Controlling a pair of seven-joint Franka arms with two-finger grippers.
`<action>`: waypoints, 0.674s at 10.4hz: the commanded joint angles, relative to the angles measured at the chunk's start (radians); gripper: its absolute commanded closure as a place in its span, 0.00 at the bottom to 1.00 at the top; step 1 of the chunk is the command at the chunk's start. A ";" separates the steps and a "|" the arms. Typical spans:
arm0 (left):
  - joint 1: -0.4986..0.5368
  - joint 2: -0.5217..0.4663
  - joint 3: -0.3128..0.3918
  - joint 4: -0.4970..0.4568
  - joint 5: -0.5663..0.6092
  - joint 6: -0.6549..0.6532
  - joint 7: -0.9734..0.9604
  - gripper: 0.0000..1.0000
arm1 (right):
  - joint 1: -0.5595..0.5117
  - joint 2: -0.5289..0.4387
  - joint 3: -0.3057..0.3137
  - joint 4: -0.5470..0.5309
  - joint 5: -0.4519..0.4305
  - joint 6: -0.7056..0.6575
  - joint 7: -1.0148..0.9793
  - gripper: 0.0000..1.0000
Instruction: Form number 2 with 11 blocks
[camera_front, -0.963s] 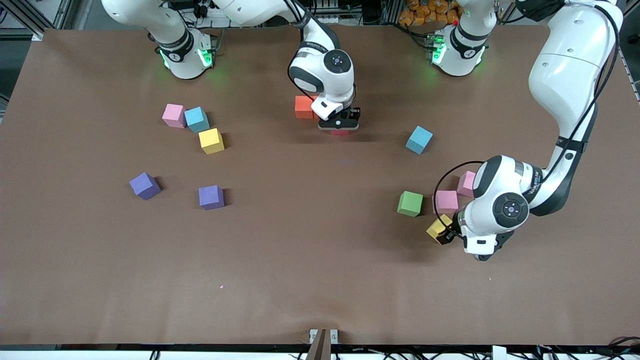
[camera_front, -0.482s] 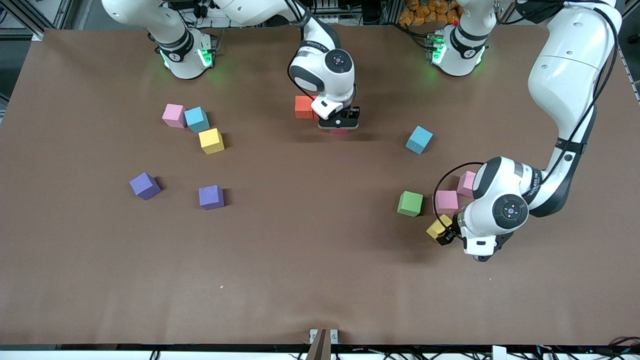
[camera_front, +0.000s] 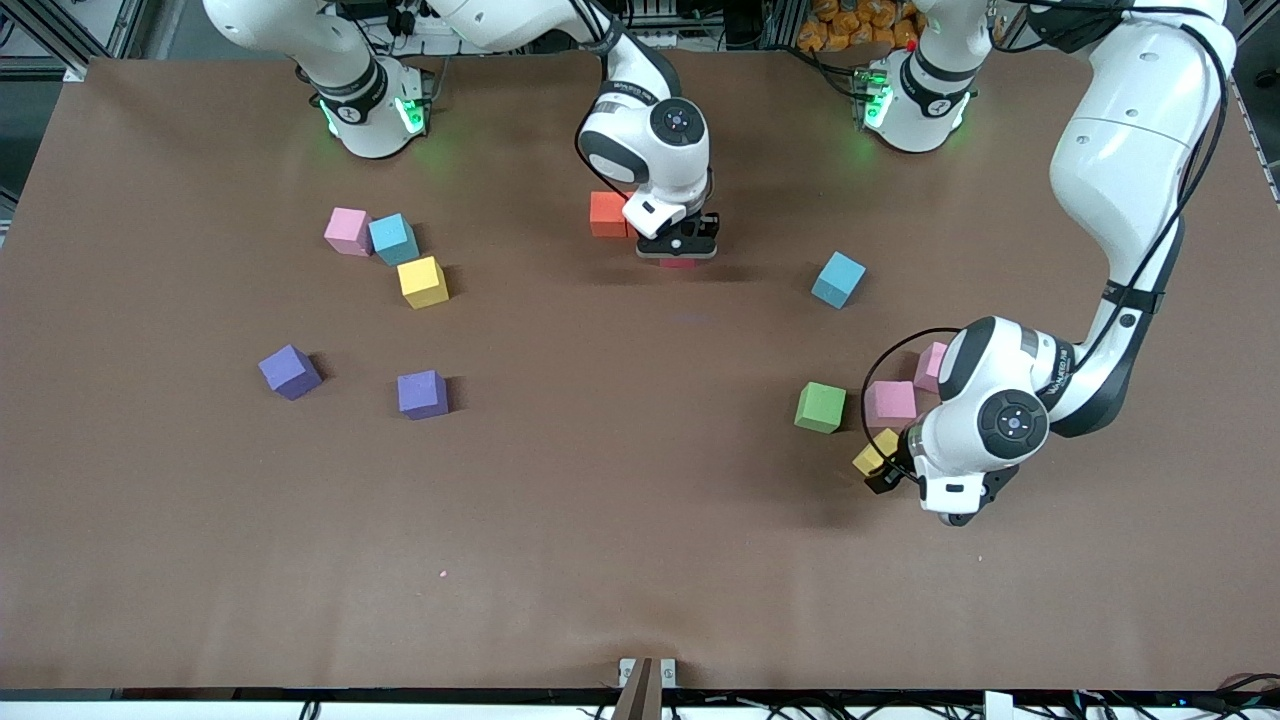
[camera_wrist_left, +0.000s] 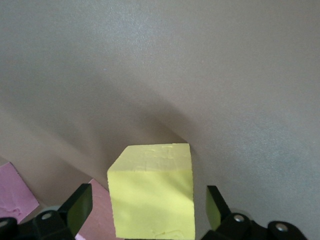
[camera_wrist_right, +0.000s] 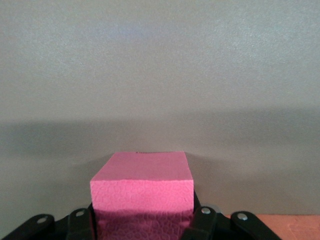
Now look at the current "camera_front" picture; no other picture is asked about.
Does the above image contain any purple foam cube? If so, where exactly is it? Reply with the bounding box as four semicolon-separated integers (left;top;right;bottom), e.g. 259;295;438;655
397;370;450;421
258;344;323;402

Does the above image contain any aluminium frame profile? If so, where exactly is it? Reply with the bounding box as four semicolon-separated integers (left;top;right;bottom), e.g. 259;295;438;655
0;0;151;83
1198;0;1280;206

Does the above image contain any blue foam cube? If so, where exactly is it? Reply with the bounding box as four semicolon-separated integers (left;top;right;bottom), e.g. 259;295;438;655
368;213;421;267
810;251;868;310

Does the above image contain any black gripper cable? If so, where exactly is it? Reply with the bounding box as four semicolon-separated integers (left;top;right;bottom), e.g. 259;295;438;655
861;0;1233;481
565;0;641;201

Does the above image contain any brown paper table cover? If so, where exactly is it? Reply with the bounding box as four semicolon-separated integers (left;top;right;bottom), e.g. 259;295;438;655
0;48;1280;693

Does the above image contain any black equipment rack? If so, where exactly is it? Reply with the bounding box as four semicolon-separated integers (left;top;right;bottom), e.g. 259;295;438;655
610;0;801;53

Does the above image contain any yellow foam cube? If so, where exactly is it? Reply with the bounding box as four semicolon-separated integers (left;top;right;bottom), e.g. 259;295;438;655
852;428;903;477
397;256;450;310

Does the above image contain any orange snack bag pile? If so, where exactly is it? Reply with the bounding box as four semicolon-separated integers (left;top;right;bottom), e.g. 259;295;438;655
797;0;923;53

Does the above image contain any green foam cube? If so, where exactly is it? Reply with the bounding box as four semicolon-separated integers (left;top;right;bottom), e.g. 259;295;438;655
794;381;847;435

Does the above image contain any silver metal bracket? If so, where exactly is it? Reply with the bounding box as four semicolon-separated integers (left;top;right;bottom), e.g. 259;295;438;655
618;657;677;689

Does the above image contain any brown flat stick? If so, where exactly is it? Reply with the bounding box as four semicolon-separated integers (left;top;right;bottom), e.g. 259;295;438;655
611;657;664;720

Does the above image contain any orange foam cube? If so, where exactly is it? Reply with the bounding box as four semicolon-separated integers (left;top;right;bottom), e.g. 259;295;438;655
589;191;631;239

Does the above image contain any pink foam cube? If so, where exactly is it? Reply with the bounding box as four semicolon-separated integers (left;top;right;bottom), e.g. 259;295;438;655
913;341;951;394
324;207;374;258
864;380;918;429

